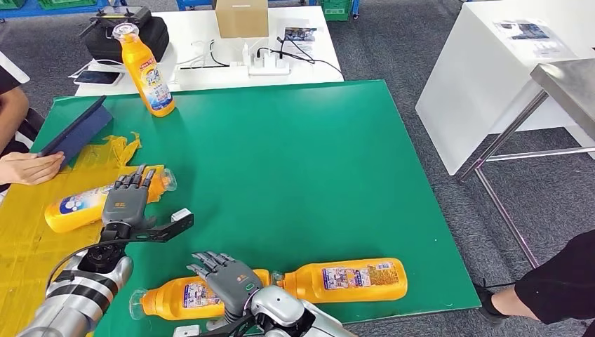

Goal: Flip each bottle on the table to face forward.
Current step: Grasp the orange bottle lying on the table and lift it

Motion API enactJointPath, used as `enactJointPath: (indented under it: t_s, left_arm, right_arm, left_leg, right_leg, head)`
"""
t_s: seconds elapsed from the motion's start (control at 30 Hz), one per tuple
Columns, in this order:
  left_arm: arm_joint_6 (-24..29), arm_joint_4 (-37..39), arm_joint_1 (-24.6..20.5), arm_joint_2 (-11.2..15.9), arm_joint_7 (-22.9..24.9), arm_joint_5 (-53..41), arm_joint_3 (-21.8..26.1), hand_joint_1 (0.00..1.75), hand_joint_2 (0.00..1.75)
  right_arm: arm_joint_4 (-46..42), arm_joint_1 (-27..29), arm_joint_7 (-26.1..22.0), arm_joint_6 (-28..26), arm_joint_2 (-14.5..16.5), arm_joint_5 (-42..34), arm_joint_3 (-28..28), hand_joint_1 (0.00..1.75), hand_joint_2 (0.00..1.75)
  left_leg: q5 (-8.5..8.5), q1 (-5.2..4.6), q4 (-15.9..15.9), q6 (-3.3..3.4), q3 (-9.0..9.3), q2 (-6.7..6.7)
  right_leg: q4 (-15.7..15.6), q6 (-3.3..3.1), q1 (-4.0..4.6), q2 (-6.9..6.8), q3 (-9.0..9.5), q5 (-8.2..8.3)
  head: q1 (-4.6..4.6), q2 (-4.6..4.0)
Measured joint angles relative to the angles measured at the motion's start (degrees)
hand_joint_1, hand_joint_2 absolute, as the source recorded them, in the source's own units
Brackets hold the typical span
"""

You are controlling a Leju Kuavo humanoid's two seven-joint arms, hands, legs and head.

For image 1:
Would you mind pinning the black smartphone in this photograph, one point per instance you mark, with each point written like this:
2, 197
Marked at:
97, 77

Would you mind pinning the brown cardboard box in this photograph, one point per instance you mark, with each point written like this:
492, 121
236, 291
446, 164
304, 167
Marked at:
241, 21

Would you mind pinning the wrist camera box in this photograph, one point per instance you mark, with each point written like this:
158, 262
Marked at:
186, 331
181, 215

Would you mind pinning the tablet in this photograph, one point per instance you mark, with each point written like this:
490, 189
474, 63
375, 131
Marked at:
79, 132

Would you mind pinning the black carry case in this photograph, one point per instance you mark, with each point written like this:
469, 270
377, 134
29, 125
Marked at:
102, 46

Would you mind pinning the orange detergent bottle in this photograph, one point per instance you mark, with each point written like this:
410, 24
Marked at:
74, 209
146, 74
162, 297
348, 279

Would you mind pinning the printed paper sheet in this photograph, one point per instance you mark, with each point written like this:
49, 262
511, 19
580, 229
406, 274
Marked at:
525, 31

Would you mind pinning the person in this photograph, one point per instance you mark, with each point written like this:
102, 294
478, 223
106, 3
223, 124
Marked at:
7, 79
558, 283

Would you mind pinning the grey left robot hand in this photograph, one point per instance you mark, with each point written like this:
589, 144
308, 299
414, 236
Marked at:
125, 204

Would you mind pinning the black camera bracket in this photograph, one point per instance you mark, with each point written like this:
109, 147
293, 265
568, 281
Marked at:
228, 328
162, 231

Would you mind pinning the white boxy table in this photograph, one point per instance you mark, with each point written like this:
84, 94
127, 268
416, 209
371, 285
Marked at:
474, 79

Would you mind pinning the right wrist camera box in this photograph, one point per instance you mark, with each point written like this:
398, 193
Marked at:
186, 331

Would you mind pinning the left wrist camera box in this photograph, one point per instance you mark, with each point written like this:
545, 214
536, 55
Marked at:
181, 215

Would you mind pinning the white power strip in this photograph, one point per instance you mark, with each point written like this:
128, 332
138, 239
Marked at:
267, 71

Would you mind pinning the stainless steel table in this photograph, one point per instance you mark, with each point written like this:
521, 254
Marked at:
571, 88

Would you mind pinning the person's hand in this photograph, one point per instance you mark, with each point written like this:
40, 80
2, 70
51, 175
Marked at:
28, 169

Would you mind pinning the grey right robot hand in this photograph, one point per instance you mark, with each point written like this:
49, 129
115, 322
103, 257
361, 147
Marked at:
232, 288

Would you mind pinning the black left camera bracket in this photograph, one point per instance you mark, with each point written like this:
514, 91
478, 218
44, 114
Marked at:
162, 231

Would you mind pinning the white desk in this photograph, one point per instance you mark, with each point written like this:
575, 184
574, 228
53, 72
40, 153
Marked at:
195, 28

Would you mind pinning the printed leaflet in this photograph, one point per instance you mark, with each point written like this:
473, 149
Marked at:
300, 35

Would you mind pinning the green plastic crate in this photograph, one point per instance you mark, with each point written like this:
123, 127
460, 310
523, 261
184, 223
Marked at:
65, 3
11, 3
335, 11

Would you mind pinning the black remote controller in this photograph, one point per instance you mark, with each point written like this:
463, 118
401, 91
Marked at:
102, 16

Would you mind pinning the black right camera bracket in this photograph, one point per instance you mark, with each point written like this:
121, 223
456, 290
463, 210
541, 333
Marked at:
228, 328

